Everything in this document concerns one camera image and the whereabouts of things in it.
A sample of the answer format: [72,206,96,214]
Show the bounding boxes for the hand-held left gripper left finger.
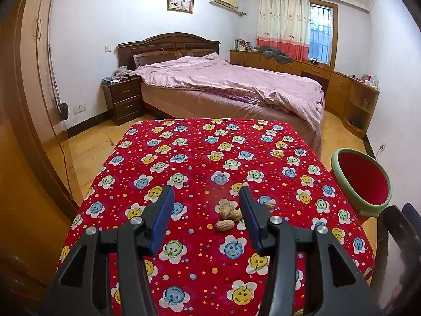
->
[39,185,175,316]

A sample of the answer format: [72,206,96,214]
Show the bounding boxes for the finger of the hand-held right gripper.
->
[402,203,421,238]
[373,205,412,290]

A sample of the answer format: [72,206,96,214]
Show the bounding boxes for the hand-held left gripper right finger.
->
[238,186,384,316]

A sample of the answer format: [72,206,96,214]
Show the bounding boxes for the red bucket with green rim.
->
[330,148,393,224]

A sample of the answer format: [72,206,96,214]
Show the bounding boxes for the red smiley flower blanket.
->
[57,118,376,316]

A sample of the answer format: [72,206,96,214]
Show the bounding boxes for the dark wooden nightstand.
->
[100,76,143,126]

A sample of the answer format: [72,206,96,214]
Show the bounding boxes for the pink quilt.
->
[135,53,326,130]

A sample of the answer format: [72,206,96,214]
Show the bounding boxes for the long light wooden cabinet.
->
[229,49,380,139]

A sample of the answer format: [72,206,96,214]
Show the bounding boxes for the pile of clothes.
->
[102,66,137,83]

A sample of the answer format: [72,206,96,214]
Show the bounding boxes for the grey clothes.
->
[258,46,294,64]

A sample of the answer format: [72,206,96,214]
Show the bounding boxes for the wooden wardrobe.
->
[0,0,79,303]

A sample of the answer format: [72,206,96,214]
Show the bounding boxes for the dark wooden bed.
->
[117,32,326,159]

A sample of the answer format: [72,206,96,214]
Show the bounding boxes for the barred window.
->
[308,0,339,66]

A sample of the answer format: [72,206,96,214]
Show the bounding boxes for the white and red curtain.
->
[256,0,311,62]

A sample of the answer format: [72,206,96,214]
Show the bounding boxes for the hanging black cable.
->
[48,43,74,201]

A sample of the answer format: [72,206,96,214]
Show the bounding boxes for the wall air conditioner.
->
[209,0,239,12]

